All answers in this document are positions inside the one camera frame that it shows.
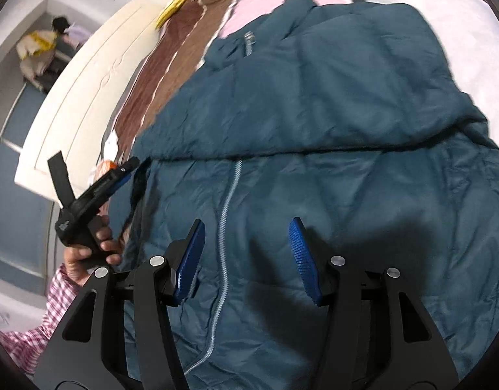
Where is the cream bed headboard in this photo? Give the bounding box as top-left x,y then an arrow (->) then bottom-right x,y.
14,0 -> 169,204

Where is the lavender cloth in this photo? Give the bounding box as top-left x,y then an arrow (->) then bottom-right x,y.
62,23 -> 91,48

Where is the teal puffer jacket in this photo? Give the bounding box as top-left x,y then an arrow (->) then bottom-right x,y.
107,0 -> 499,390

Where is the beige garment pile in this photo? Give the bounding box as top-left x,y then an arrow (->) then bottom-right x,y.
16,16 -> 71,91

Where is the person's left hand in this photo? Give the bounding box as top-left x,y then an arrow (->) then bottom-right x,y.
63,214 -> 125,287

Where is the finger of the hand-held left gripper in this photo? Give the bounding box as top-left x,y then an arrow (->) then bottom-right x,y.
47,151 -> 77,209
79,156 -> 140,209

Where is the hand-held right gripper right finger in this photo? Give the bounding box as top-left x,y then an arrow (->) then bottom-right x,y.
288,216 -> 464,390

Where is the striped brown pink blanket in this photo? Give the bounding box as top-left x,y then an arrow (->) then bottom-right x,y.
103,0 -> 499,179

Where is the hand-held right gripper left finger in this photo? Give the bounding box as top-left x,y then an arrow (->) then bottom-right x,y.
33,218 -> 206,390

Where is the orange white object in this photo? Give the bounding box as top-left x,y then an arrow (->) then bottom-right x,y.
89,158 -> 121,185

